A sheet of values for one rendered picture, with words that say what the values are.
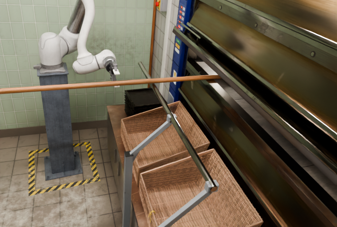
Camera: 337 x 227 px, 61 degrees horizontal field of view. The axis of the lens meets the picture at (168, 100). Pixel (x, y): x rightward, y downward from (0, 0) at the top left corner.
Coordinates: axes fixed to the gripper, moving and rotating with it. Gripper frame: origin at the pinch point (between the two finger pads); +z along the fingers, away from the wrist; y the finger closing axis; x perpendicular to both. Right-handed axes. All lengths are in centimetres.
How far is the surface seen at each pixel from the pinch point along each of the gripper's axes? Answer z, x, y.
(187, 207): 91, -11, 12
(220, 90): 22, -60, 1
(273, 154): 80, -57, 3
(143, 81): 7.0, -15.2, -0.8
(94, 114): -118, 2, 100
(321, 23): 81, -55, -57
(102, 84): 7.1, 9.6, -0.5
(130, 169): 44, 0, 34
